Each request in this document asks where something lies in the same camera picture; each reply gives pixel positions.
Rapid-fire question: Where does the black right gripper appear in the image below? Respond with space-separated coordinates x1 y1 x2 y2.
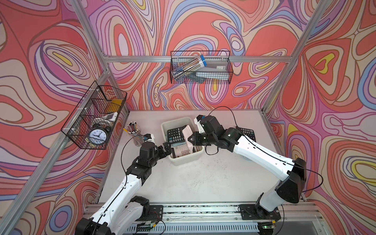
188 131 216 146

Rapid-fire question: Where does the black calculator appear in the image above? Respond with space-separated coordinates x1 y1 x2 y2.
236 126 256 142
167 127 185 144

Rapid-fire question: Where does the pink calculator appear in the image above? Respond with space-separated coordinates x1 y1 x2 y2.
171 145 192 159
182 125 194 154

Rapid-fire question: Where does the white plastic storage box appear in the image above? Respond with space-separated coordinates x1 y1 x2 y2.
161 117 204 166

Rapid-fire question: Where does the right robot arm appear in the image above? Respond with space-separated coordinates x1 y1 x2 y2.
188 128 307 218

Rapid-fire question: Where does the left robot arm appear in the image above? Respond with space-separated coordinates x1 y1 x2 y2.
74 142 171 235

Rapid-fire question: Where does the clear pencil cup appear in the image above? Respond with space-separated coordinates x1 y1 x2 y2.
123 121 144 146

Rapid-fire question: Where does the black alarm clock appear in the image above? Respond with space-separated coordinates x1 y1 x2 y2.
88 123 112 146

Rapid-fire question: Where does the pencil bundle in basket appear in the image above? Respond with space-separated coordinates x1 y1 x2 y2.
171 55 207 81

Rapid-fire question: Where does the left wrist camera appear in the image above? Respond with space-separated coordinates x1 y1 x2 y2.
143 134 155 143

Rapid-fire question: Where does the black wire basket back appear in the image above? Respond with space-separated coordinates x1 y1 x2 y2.
169 49 234 84

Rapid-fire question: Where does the black wire basket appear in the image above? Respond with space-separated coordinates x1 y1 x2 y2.
61 82 127 150
169 49 234 84

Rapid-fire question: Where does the black wire basket left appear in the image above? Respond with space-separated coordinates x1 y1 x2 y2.
61 82 127 150

